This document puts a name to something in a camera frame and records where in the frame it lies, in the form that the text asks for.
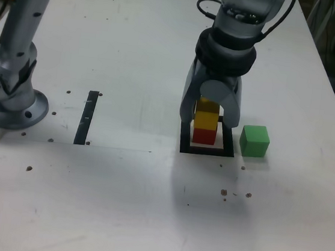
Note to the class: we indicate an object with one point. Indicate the black tape square outline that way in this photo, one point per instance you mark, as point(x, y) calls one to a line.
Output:
point(229, 144)

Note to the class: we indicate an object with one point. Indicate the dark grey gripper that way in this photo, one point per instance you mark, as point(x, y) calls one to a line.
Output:
point(218, 76)

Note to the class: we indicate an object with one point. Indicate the red cube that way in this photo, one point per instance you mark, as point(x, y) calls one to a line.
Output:
point(204, 135)

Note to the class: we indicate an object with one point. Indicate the green cube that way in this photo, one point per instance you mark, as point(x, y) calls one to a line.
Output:
point(255, 141)

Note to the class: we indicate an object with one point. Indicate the black tape strip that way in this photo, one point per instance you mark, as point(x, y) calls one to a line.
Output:
point(86, 116)

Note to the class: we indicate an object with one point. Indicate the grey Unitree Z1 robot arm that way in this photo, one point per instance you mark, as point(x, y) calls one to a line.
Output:
point(17, 38)

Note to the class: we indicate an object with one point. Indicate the yellow cube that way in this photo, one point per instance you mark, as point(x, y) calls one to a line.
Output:
point(206, 119)

